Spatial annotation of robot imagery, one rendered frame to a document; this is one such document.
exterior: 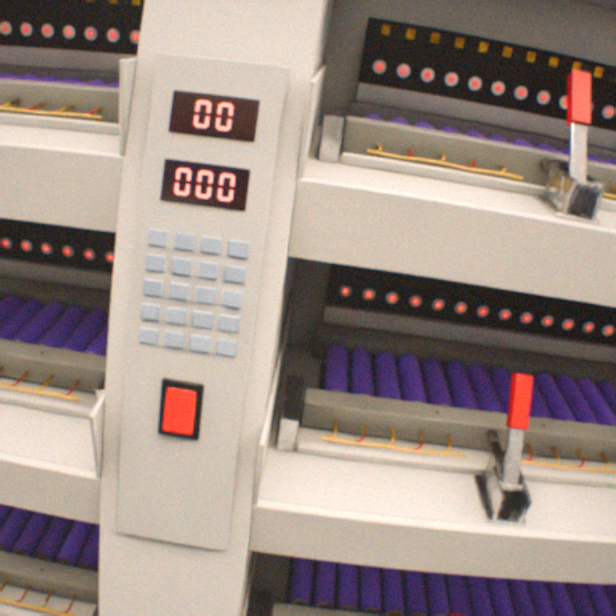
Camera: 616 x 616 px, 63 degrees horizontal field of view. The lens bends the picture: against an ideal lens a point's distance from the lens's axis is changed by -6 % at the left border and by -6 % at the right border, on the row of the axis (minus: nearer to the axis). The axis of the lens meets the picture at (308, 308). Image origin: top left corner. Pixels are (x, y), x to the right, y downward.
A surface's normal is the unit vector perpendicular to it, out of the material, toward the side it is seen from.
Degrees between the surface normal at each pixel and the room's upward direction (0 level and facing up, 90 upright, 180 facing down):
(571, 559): 108
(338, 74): 90
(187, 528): 90
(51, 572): 18
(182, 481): 90
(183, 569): 90
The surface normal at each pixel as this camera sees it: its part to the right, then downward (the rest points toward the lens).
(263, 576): 0.13, -0.87
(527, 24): -0.02, 0.18
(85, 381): -0.06, 0.47
